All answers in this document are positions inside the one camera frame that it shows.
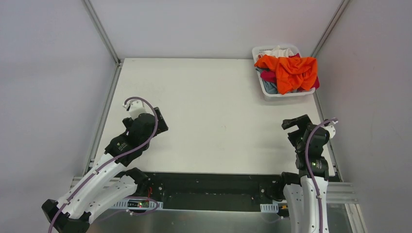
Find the orange t shirt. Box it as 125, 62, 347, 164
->
254, 54, 318, 95

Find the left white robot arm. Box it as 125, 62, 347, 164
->
41, 107, 169, 233

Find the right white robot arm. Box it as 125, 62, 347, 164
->
275, 115, 330, 233

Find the white plastic laundry basket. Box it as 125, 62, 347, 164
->
252, 44, 320, 101

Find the grey blue t shirt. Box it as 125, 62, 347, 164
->
255, 67, 278, 94

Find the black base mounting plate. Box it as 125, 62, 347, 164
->
132, 172, 300, 212

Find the magenta t shirt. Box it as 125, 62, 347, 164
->
260, 53, 321, 90

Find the cream white t shirt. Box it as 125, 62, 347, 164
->
258, 46, 295, 58

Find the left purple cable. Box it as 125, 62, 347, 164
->
47, 96, 160, 233

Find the front aluminium rail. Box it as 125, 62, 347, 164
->
69, 176, 359, 204

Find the left white cable duct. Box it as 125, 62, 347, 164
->
109, 199, 163, 211

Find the white cable duct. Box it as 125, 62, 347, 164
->
260, 203, 278, 214
109, 199, 163, 211

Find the right white cable duct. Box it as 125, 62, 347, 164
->
260, 203, 278, 214

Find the left aluminium frame post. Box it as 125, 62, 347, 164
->
81, 0, 121, 66

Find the aluminium frame post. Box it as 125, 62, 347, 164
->
311, 0, 351, 57
81, 0, 121, 66

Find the right aluminium frame post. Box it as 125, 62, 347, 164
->
311, 0, 351, 57

